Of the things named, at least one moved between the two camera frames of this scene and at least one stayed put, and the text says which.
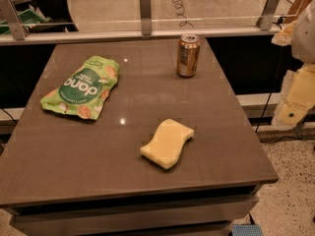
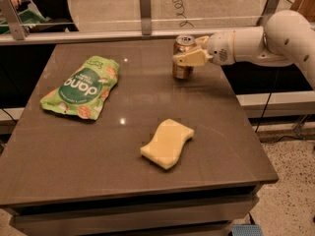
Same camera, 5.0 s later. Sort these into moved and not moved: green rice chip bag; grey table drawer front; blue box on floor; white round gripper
Moved: white round gripper
Not moved: grey table drawer front; blue box on floor; green rice chip bag
